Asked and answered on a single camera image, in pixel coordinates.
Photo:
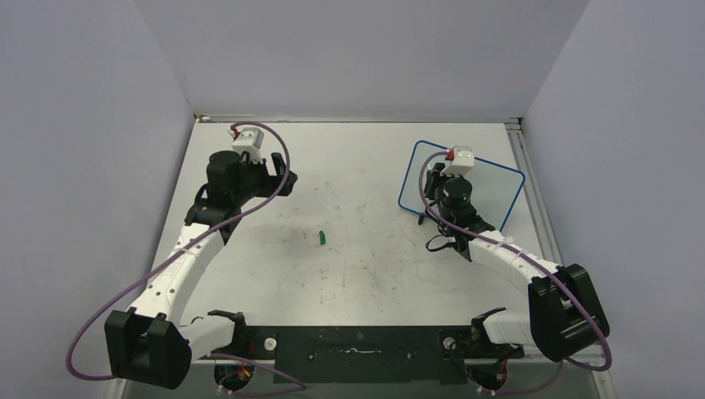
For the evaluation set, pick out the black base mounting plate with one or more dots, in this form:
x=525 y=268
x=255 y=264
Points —
x=381 y=354

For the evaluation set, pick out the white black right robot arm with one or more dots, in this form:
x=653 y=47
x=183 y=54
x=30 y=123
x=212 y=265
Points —
x=564 y=314

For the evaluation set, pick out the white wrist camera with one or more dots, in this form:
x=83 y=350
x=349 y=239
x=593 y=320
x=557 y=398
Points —
x=247 y=139
x=460 y=160

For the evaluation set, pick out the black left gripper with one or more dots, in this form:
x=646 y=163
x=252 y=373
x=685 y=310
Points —
x=271 y=183

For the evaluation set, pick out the aluminium frame rail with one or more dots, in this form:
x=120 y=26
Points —
x=545 y=234

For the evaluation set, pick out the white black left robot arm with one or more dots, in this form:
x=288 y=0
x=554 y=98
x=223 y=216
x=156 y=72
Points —
x=146 y=343

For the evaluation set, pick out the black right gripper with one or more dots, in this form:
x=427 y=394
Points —
x=435 y=178

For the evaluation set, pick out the blue framed whiteboard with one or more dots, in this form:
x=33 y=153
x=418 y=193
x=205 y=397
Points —
x=496 y=187

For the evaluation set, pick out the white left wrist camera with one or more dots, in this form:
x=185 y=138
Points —
x=247 y=139

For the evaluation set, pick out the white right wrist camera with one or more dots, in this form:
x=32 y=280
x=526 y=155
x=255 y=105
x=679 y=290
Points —
x=460 y=160

